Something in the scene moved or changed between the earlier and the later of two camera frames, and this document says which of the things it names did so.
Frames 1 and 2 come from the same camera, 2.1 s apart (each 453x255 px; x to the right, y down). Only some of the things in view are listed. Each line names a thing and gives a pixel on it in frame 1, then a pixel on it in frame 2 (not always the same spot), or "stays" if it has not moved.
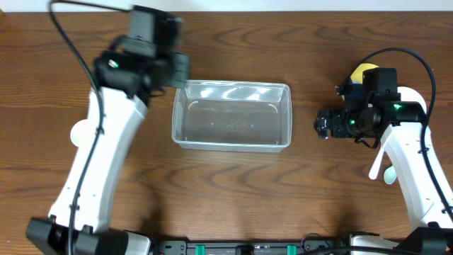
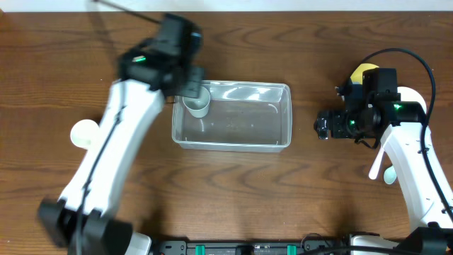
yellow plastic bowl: (357, 76) stays
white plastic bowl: (408, 94) stays
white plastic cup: (80, 132) stays
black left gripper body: (178, 69) to (193, 82)
